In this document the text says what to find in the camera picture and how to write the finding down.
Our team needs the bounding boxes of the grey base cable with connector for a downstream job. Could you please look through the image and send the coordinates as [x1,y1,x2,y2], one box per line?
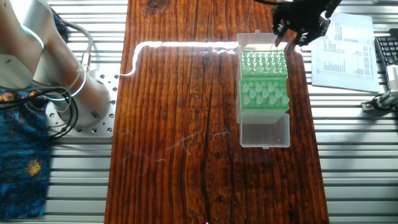
[63,21,95,73]

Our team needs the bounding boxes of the printed white paper sheet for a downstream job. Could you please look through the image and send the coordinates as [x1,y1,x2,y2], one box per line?
[310,14,381,93]

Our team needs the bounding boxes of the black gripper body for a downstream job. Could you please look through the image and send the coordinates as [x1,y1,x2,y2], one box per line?
[281,0,341,30]

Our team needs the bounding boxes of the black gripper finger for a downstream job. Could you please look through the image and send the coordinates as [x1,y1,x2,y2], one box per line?
[272,4,292,47]
[286,17,331,53]

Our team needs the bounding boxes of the blue painted cloth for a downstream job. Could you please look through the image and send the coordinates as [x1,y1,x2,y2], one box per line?
[0,7,70,221]

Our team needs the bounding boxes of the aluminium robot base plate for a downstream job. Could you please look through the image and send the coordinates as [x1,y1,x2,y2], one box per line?
[45,70,118,139]

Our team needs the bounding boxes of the aluminium post with foot bracket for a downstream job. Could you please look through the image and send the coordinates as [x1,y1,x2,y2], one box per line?
[361,88,398,113]

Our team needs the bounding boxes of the black base cable loops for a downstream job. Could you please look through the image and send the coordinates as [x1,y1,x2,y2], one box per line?
[0,86,80,138]

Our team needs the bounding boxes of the brown wooden board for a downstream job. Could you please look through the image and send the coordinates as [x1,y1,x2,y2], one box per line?
[104,0,330,224]

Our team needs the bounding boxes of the black keyboard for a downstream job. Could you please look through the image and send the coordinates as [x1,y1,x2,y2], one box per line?
[374,35,398,85]

